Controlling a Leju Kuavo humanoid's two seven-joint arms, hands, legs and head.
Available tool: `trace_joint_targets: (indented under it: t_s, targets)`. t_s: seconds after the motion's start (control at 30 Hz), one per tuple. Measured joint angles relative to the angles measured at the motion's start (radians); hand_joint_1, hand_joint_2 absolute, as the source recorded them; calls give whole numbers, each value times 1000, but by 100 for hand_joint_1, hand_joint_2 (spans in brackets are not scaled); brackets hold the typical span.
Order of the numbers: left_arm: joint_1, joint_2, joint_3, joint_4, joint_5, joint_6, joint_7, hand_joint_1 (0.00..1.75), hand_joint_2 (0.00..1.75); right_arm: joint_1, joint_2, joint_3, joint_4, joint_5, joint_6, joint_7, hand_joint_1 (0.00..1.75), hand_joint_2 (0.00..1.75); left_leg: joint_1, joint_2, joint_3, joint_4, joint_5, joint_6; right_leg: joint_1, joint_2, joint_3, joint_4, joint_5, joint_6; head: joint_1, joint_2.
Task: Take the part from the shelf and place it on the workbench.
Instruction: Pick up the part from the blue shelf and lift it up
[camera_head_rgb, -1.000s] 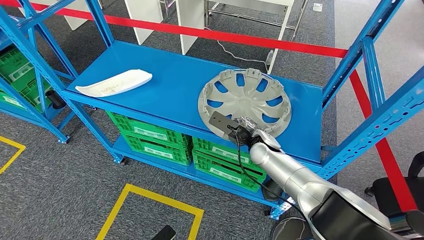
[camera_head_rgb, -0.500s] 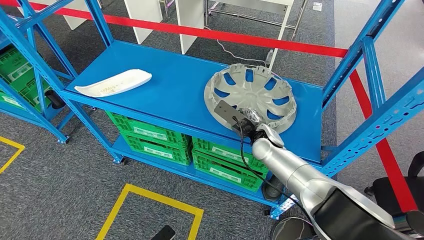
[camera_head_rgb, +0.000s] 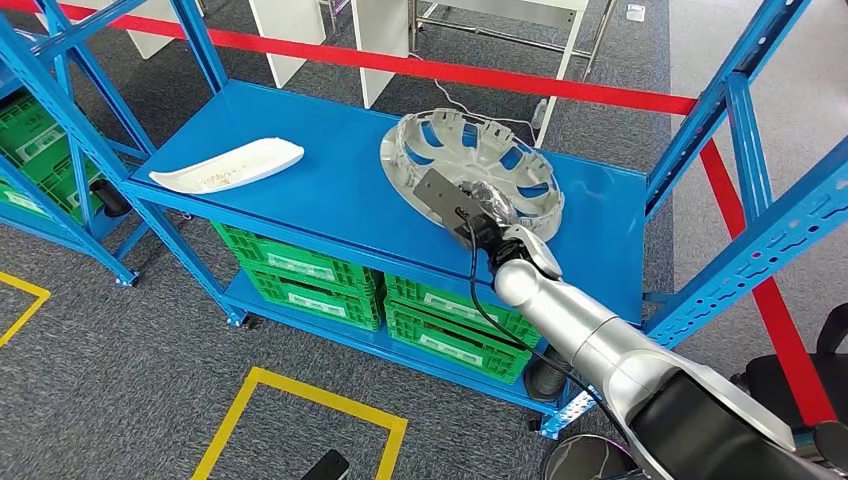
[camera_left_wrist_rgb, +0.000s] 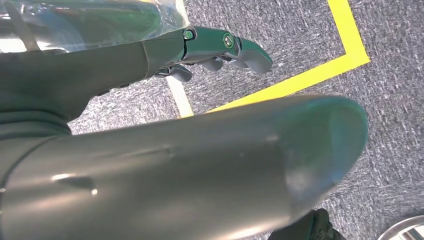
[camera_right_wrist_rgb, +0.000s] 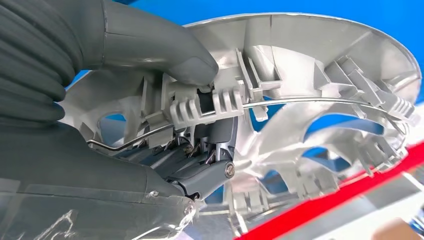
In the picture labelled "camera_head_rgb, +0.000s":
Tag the yellow tape square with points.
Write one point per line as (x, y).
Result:
(232, 417)

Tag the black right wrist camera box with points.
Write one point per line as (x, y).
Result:
(440, 195)

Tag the white metal-legged table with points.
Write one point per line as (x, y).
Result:
(517, 8)

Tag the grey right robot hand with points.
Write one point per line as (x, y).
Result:
(495, 202)

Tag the red barrier belt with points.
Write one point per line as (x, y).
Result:
(464, 71)
(768, 298)

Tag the black robot body part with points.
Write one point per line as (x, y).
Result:
(326, 466)

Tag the grey plastic wheel hubcap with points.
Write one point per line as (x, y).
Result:
(464, 146)

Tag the black office chair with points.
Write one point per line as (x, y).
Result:
(775, 391)

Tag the white curved plastic part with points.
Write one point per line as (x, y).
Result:
(225, 169)

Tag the chrome stanchion post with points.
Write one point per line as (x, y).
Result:
(576, 460)

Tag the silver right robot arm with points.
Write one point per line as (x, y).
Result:
(583, 324)

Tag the blue metal shelf rack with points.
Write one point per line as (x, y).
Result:
(344, 179)
(79, 192)

